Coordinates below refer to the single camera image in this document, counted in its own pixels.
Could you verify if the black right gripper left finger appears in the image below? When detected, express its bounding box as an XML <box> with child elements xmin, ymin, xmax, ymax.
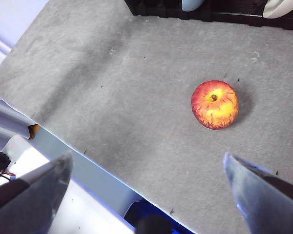
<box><xmin>0</xmin><ymin>151</ymin><xmax>74</xmax><ymax>234</ymax></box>

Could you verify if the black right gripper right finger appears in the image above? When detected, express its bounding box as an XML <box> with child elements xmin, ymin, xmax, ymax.
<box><xmin>223</xmin><ymin>152</ymin><xmax>293</xmax><ymax>234</ymax></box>

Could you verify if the red yellow apple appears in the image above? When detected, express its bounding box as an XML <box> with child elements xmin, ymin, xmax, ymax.
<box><xmin>191</xmin><ymin>80</ymin><xmax>239</xmax><ymax>130</ymax></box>

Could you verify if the beige plate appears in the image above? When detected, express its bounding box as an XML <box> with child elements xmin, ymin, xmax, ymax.
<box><xmin>262</xmin><ymin>0</ymin><xmax>293</xmax><ymax>20</ymax></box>

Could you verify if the blue plate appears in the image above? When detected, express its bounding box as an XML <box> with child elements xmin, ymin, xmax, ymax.
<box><xmin>181</xmin><ymin>0</ymin><xmax>203</xmax><ymax>12</ymax></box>

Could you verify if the black plate rack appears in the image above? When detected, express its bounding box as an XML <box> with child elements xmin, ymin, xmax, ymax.
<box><xmin>124</xmin><ymin>0</ymin><xmax>293</xmax><ymax>32</ymax></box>

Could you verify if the yellow corner piece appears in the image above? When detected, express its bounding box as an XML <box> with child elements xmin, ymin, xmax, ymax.
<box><xmin>28</xmin><ymin>123</ymin><xmax>41</xmax><ymax>140</ymax></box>

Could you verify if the red black wire bundle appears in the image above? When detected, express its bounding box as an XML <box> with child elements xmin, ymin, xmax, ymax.
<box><xmin>0</xmin><ymin>171</ymin><xmax>17</xmax><ymax>181</ymax></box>

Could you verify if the silver aluminium frame rail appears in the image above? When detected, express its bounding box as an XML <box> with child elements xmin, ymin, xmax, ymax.
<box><xmin>0</xmin><ymin>92</ymin><xmax>37</xmax><ymax>139</ymax></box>

